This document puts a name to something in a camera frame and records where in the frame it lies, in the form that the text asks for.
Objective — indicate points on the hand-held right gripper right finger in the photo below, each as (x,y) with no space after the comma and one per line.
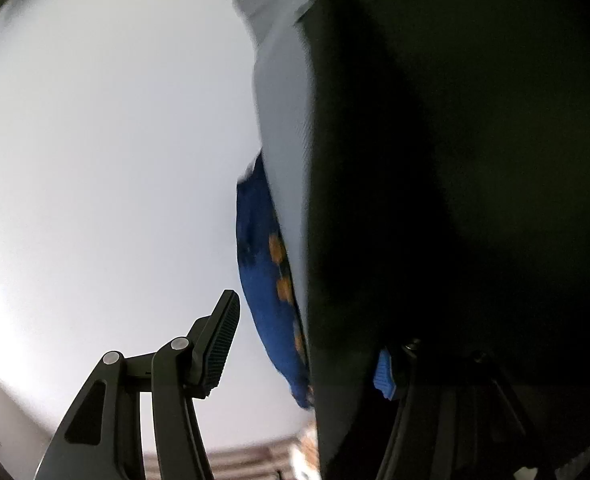
(385,375)

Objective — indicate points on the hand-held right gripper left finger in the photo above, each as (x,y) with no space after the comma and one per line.
(220,345)

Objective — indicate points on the black pants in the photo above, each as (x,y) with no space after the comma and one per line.
(450,160)

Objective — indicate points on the blue blanket with orange print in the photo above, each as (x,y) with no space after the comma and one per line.
(260,285)

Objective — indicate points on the grey mesh mattress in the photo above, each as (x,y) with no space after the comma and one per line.
(282,135)

